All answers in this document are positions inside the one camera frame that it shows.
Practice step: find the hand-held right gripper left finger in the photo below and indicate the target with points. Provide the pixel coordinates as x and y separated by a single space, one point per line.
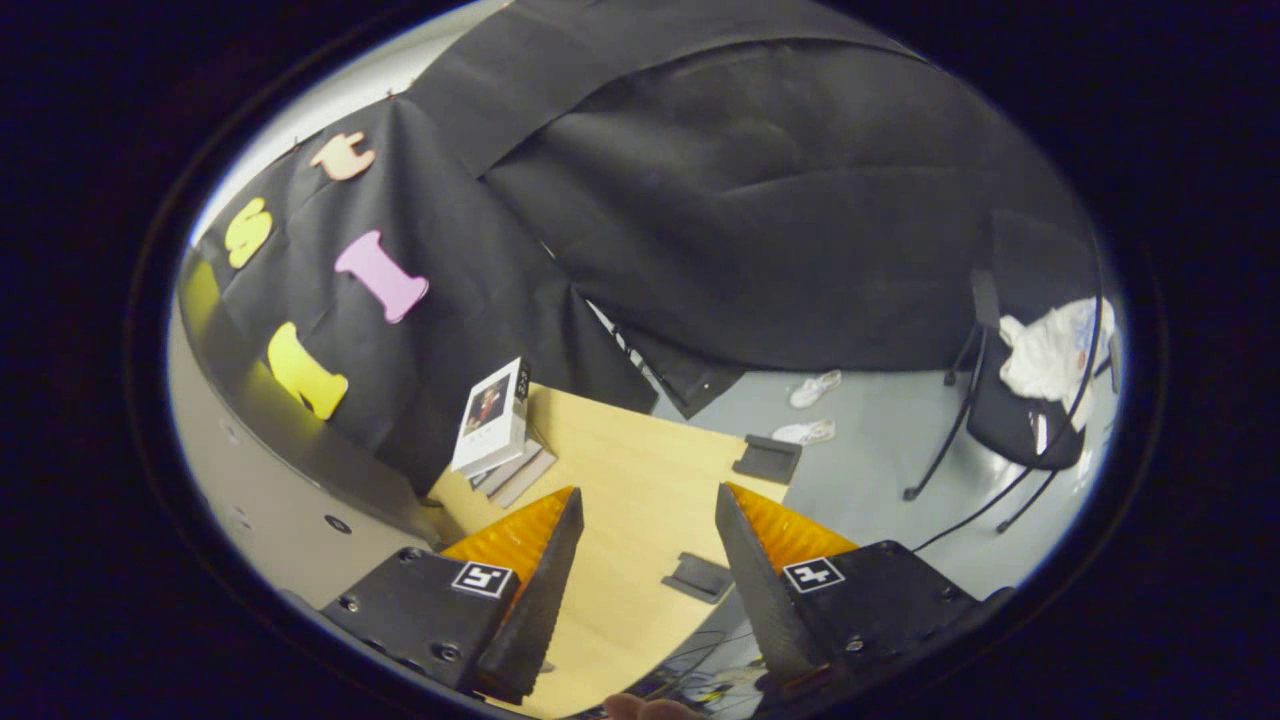
545 600

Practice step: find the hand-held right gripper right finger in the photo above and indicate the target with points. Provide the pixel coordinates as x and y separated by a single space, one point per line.
765 600

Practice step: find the stack of flat grey boxes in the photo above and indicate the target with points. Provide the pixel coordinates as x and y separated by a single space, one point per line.
520 475

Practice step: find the white shoe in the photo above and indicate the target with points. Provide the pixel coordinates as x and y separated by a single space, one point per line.
803 433
815 388

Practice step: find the white photo box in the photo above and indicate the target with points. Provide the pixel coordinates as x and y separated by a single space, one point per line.
490 420

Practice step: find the black office chair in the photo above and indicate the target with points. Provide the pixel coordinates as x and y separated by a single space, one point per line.
1010 420

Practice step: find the black backdrop cloth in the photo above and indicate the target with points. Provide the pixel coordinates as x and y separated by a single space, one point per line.
750 200
450 300

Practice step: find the white cloth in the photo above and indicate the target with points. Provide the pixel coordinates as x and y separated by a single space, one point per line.
1045 355

